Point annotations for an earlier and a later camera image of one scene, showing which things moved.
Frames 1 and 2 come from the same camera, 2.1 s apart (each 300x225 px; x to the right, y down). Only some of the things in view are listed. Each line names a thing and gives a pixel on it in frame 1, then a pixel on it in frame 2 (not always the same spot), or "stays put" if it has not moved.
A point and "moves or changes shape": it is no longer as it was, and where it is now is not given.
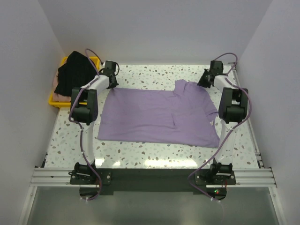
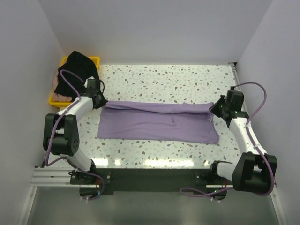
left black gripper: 114,85 -> 103,101
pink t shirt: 56,97 stays put
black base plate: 199,181 stays put
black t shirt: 77,72 stays put
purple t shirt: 183,117 moves or changes shape
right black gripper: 201,82 -> 213,108
